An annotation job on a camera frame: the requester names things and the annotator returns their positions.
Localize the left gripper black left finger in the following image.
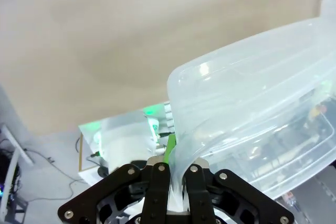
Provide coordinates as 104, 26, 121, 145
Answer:
57, 132, 177, 224

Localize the white metal frame stand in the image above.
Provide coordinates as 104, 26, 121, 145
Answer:
0, 84, 35, 221

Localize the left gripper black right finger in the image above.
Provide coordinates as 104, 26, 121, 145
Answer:
183, 157, 295, 224

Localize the grey floor cable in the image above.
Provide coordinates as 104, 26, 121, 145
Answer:
23, 147, 89, 201

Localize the large clear plastic bin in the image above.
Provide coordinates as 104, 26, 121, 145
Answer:
166, 15, 336, 213

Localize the silver robot mounting platform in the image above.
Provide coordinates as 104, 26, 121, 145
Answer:
78, 105, 176, 184

